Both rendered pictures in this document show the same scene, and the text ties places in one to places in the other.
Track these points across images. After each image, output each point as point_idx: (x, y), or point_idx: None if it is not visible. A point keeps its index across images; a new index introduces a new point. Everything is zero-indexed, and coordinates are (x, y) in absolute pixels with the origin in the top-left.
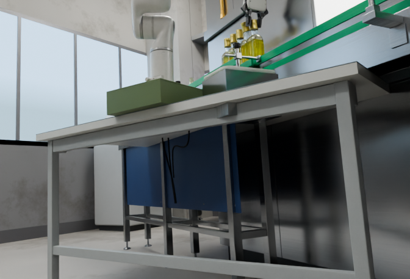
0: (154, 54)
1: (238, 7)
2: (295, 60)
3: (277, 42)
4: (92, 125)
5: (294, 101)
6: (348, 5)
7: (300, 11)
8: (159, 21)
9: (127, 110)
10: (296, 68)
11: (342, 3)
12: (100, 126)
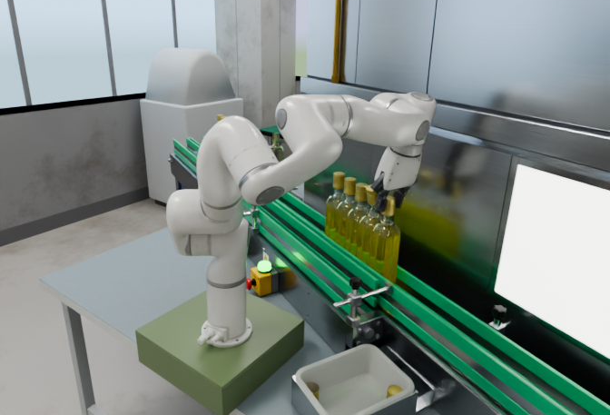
0: (212, 291)
1: (365, 93)
2: (451, 377)
3: (423, 223)
4: (119, 336)
5: None
6: (569, 301)
7: (476, 218)
8: (221, 241)
9: (170, 382)
10: (450, 390)
11: (559, 286)
12: (132, 349)
